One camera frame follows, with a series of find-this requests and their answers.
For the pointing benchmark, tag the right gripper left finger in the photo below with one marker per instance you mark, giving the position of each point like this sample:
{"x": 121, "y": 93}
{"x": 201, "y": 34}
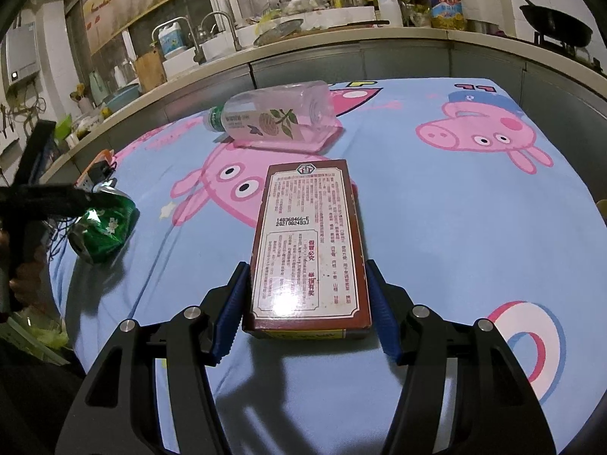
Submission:
{"x": 115, "y": 410}

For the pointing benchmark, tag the crushed green drink can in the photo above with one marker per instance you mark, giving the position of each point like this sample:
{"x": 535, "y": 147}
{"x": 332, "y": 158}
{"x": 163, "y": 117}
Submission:
{"x": 100, "y": 234}

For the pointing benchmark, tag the brown rectangular carton box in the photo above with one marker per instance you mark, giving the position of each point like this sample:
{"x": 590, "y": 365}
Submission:
{"x": 308, "y": 280}

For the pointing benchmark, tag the chrome kitchen faucet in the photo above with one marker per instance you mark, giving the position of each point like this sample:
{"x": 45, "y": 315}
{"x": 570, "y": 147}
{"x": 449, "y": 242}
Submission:
{"x": 199, "y": 56}

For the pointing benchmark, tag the orange white power strip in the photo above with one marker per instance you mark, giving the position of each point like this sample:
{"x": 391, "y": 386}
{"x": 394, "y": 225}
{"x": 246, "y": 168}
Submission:
{"x": 83, "y": 182}

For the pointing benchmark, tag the black charger plug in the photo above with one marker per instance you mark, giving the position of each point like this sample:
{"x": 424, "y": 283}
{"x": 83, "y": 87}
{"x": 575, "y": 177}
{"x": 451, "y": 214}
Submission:
{"x": 101, "y": 171}

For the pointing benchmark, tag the white water heater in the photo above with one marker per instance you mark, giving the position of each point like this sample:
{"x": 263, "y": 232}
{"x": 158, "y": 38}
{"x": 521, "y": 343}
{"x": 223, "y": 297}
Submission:
{"x": 21, "y": 49}

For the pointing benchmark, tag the wooden cutting board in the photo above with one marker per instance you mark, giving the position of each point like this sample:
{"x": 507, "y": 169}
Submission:
{"x": 150, "y": 72}

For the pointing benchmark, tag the blue cartoon pig tablecloth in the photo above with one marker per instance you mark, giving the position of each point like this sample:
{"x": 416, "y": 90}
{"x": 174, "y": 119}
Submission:
{"x": 463, "y": 202}

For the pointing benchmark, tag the clear plastic bottle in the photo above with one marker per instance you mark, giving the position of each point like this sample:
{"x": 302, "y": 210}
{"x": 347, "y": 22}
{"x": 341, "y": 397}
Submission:
{"x": 297, "y": 117}

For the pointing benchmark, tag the black wok pan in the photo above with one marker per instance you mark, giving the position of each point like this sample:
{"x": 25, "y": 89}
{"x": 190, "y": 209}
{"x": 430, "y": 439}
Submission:
{"x": 554, "y": 25}

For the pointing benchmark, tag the cooking oil bottle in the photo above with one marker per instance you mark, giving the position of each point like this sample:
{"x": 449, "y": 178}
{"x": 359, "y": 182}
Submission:
{"x": 447, "y": 15}

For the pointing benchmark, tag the white plastic jug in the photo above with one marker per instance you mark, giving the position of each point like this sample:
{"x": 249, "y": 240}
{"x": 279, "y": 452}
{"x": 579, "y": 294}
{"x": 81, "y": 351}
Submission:
{"x": 390, "y": 11}

